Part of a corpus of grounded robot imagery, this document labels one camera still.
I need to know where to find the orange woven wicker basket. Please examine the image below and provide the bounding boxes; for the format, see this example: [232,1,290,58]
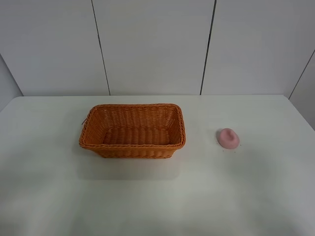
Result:
[79,103,186,159]

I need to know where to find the pink peach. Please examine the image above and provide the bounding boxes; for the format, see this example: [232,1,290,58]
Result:
[217,128,240,149]

